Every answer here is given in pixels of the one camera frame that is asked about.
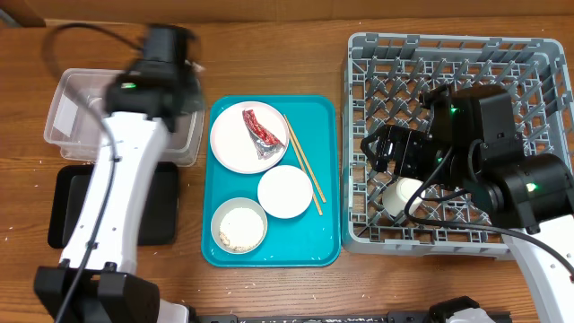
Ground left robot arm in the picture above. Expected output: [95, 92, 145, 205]
[34, 24, 204, 323]

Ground wooden chopstick right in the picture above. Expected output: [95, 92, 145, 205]
[283, 114, 326, 203]

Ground grey dish rack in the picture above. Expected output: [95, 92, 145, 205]
[342, 32, 573, 260]

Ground white cup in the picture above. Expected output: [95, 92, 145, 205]
[381, 178, 422, 216]

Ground clear plastic bin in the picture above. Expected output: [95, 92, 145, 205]
[44, 68, 204, 167]

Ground medium white plate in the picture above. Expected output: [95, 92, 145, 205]
[257, 165, 313, 219]

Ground black tray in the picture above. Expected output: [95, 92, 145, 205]
[48, 161, 179, 249]

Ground grey bowl with rice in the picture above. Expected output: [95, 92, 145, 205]
[210, 197, 267, 255]

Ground large white plate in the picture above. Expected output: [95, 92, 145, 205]
[209, 101, 290, 174]

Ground red snack wrapper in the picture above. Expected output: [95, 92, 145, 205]
[242, 109, 285, 160]

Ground wooden chopstick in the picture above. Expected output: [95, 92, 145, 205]
[283, 114, 323, 216]
[283, 114, 326, 203]

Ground wooden chopstick left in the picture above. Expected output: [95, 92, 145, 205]
[283, 114, 323, 216]

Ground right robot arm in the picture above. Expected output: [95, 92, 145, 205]
[361, 84, 573, 322]

